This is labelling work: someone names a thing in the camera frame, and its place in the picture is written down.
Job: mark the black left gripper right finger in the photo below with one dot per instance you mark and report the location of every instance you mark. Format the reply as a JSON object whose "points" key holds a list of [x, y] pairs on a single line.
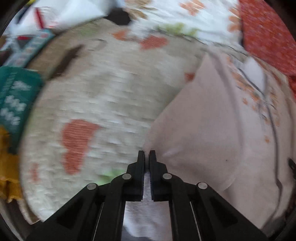
{"points": [[198, 212]]}

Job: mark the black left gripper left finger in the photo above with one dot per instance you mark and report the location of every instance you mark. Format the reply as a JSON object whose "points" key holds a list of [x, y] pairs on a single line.
{"points": [[96, 212]]}

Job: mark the pale pink printed shirt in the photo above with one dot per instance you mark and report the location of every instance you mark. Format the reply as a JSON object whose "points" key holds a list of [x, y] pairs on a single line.
{"points": [[233, 127]]}

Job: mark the yellow plastic bag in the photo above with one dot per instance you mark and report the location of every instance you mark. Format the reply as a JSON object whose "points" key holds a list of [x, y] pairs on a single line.
{"points": [[9, 171]]}

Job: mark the quilted heart pattern bedspread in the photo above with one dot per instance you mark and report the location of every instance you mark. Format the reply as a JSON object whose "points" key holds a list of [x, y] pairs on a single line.
{"points": [[78, 129]]}

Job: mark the teal packaging box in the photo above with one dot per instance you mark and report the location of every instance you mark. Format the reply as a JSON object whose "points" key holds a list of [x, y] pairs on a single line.
{"points": [[19, 90]]}

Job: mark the light blue paint set box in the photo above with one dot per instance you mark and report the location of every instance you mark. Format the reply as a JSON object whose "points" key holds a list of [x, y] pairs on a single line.
{"points": [[22, 56]]}

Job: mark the white floral pillow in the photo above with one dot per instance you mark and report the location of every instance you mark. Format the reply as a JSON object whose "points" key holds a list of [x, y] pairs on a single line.
{"points": [[207, 21]]}

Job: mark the red floral pillow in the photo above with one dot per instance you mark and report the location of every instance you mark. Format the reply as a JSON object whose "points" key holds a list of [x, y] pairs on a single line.
{"points": [[267, 37]]}

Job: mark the white paper shopping bag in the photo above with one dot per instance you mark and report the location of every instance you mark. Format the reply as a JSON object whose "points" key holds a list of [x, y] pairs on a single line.
{"points": [[57, 15]]}

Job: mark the dark smartphone with strap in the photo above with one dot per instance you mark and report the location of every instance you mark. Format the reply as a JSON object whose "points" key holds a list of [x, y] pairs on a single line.
{"points": [[59, 69]]}

